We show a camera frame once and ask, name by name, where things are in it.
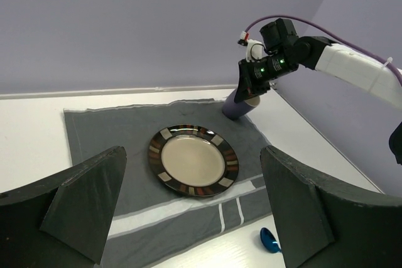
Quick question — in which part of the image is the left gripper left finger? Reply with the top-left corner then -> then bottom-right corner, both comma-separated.
1,146 -> 127,267

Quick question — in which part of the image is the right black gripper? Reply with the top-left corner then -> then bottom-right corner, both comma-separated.
234,18 -> 298,104

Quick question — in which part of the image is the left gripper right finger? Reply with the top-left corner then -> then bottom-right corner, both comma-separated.
260,146 -> 401,267

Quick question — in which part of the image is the purple ceramic mug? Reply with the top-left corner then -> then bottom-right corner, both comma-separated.
222,90 -> 261,121

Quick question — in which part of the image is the blue metal spoon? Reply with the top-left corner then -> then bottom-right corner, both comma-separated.
259,227 -> 282,254

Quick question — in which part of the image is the grey striped cloth placemat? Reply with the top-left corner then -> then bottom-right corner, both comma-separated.
64,99 -> 272,267

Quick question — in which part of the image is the dark rimmed dinner plate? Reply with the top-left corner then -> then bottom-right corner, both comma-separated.
147,124 -> 239,198

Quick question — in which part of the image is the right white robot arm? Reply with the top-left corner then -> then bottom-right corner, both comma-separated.
234,14 -> 401,109

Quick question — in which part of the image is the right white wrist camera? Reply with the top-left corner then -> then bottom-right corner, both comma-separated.
237,31 -> 264,62

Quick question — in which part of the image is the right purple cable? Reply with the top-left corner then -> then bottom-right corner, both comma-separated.
244,16 -> 402,87

